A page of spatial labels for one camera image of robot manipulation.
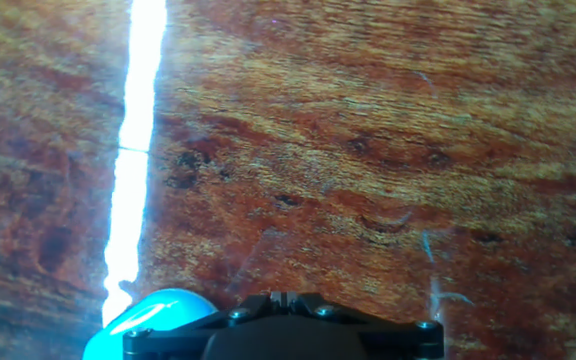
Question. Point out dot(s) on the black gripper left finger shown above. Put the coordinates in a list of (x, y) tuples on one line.
[(168, 342)]

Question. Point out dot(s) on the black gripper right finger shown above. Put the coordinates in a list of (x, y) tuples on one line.
[(403, 342)]

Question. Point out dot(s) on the blue and white desk lamp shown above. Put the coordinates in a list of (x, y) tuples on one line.
[(168, 307)]

